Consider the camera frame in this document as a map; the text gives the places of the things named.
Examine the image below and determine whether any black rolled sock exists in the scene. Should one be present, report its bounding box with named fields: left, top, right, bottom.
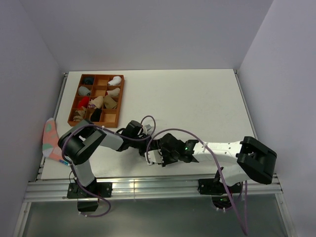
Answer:
left=90, top=108, right=102, bottom=122

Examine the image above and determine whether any beige rolled sock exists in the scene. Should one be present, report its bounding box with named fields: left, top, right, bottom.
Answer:
left=88, top=96, right=104, bottom=109

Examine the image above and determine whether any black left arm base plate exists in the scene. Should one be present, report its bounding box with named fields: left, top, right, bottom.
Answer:
left=67, top=182, right=113, bottom=199

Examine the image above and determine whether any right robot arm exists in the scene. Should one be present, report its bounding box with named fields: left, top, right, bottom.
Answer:
left=154, top=133, right=277, bottom=193

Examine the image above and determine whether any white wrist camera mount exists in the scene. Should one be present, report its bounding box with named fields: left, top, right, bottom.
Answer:
left=146, top=149, right=164, bottom=165

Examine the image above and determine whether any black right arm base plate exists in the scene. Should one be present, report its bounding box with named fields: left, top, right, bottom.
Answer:
left=197, top=178, right=242, bottom=196

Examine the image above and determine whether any brown compartment sock tray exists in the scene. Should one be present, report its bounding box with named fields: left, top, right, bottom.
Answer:
left=68, top=74, right=124, bottom=128

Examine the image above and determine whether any tan patterned rolled sock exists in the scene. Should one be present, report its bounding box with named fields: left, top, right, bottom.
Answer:
left=73, top=107, right=86, bottom=122

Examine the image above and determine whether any tan ribbed sock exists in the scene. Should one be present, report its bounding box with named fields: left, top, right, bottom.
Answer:
left=103, top=95, right=118, bottom=109

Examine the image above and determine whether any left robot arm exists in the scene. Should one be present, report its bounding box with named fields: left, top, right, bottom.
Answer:
left=58, top=119, right=156, bottom=197

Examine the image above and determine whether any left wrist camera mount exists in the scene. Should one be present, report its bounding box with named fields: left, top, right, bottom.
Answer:
left=142, top=124, right=154, bottom=135

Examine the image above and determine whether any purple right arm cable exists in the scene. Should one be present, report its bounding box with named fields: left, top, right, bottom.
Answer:
left=146, top=128, right=249, bottom=235

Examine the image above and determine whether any cream rolled sock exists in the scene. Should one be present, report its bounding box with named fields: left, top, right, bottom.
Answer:
left=106, top=88, right=120, bottom=97

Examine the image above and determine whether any white rolled sock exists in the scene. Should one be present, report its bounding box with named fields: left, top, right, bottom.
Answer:
left=108, top=76, right=122, bottom=86

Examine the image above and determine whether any grey rolled sock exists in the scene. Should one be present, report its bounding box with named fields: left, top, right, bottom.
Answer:
left=78, top=86, right=91, bottom=96

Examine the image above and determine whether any aluminium frame rail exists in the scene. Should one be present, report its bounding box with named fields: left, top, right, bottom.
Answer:
left=23, top=172, right=283, bottom=203

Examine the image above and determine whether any red rolled sock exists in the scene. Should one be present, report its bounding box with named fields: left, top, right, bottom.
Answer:
left=77, top=96, right=89, bottom=109

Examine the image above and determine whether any pink patterned sock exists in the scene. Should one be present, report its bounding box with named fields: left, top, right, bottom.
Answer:
left=42, top=118, right=69, bottom=166

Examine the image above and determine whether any dark teal rolled sock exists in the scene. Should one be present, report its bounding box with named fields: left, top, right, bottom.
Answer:
left=82, top=77, right=94, bottom=85

